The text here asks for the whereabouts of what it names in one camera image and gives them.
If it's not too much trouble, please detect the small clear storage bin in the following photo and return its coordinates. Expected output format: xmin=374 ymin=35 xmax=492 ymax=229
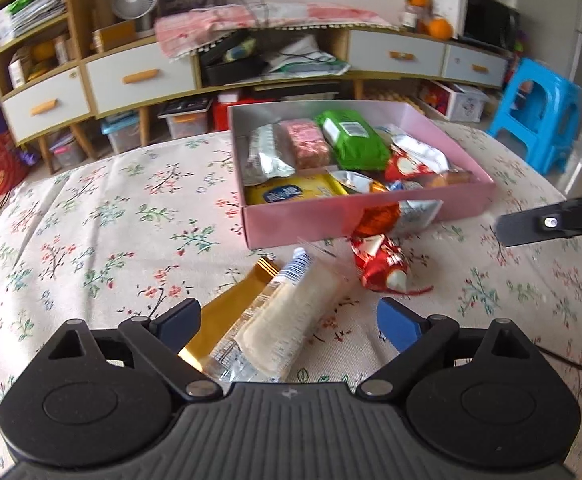
xmin=51 ymin=135 xmax=86 ymax=171

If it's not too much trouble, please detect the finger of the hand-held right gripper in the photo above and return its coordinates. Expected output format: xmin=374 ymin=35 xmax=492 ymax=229
xmin=496 ymin=191 xmax=582 ymax=249

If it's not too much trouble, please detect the orange silver snack packet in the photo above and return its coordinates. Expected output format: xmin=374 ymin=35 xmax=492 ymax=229
xmin=352 ymin=199 xmax=444 ymax=238

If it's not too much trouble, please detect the white cabinet drawer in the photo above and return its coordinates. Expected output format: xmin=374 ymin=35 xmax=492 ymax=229
xmin=442 ymin=44 xmax=509 ymax=88
xmin=2 ymin=66 xmax=92 ymax=143
xmin=85 ymin=50 xmax=198 ymax=116
xmin=347 ymin=30 xmax=447 ymax=78

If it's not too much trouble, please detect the long wooden cabinet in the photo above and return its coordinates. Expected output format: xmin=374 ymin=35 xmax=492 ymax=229
xmin=0 ymin=0 xmax=514 ymax=161

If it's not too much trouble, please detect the blue plastic stool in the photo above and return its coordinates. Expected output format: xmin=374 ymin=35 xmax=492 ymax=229
xmin=486 ymin=57 xmax=582 ymax=176

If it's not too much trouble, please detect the stack of papers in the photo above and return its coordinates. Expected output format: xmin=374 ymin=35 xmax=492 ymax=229
xmin=0 ymin=0 xmax=66 ymax=43

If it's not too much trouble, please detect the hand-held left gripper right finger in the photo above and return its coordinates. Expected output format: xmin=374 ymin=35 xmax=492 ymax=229
xmin=355 ymin=297 xmax=539 ymax=397

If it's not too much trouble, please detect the blue-lid storage bin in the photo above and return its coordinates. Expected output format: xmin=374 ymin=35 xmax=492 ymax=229
xmin=102 ymin=112 xmax=142 ymax=153

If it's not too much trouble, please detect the silver grey snack packet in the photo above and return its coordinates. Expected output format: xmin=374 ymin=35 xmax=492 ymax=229
xmin=243 ymin=122 xmax=297 ymax=187

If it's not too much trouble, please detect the white printed storage box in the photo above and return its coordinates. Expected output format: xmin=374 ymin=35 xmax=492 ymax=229
xmin=421 ymin=80 xmax=489 ymax=123

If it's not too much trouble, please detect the green snack packet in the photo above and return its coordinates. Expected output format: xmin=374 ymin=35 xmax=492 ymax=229
xmin=316 ymin=109 xmax=392 ymax=172

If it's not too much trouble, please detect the pile of papers and bags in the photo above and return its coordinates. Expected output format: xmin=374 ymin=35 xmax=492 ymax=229
xmin=263 ymin=35 xmax=351 ymax=78

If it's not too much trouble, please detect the black cable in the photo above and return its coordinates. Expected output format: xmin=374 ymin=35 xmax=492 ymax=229
xmin=536 ymin=346 xmax=582 ymax=381

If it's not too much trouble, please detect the yellow egg tray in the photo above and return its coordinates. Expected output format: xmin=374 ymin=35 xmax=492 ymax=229
xmin=363 ymin=85 xmax=424 ymax=111

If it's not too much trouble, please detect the white blue bread packet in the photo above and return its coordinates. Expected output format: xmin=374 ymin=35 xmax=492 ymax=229
xmin=378 ymin=125 xmax=452 ymax=173

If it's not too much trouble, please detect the clear bin orange handle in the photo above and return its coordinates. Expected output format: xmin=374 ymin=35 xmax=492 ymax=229
xmin=163 ymin=110 xmax=209 ymax=138

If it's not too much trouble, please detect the cream gold snack packet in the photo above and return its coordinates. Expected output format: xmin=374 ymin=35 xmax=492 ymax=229
xmin=178 ymin=256 xmax=282 ymax=373

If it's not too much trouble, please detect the red cardboard box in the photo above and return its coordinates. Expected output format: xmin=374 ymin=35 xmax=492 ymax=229
xmin=211 ymin=100 xmax=237 ymax=131

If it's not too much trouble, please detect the floral tablecloth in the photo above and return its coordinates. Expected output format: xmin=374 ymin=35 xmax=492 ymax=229
xmin=0 ymin=120 xmax=582 ymax=480

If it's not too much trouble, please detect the black microwave oven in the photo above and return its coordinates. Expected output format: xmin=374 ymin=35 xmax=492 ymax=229
xmin=458 ymin=0 xmax=522 ymax=53

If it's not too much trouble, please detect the pink speckled snack packet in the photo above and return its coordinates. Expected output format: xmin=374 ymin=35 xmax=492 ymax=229
xmin=277 ymin=117 xmax=332 ymax=170

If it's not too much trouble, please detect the brown cardboard box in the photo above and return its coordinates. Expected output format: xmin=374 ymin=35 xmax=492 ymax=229
xmin=93 ymin=20 xmax=139 ymax=53

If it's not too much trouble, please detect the pink fringed cloth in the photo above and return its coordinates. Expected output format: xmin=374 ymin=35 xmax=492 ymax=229
xmin=153 ymin=2 xmax=397 ymax=61

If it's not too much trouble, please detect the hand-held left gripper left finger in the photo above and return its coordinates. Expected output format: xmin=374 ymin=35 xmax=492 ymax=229
xmin=38 ymin=297 xmax=222 ymax=401

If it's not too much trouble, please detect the red triangular snack packet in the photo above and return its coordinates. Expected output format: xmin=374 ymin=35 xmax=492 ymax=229
xmin=350 ymin=234 xmax=434 ymax=295

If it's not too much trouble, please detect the white appliance box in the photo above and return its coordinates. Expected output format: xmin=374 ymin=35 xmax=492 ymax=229
xmin=428 ymin=0 xmax=468 ymax=38

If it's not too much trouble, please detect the clear cracker packet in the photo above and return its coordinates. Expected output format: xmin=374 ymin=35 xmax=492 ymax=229
xmin=423 ymin=170 xmax=477 ymax=188

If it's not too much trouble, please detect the black storage box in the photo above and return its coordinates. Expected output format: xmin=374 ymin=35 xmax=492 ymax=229
xmin=200 ymin=30 xmax=267 ymax=87

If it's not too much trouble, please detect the yellow blue-label snack packet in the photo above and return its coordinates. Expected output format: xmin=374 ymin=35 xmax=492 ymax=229
xmin=245 ymin=174 xmax=352 ymax=207

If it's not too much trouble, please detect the silver gold snack packet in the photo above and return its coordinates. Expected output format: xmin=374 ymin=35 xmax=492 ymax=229
xmin=328 ymin=170 xmax=389 ymax=195

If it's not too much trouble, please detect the pink cardboard box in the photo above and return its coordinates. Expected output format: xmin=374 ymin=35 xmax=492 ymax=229
xmin=227 ymin=101 xmax=497 ymax=250

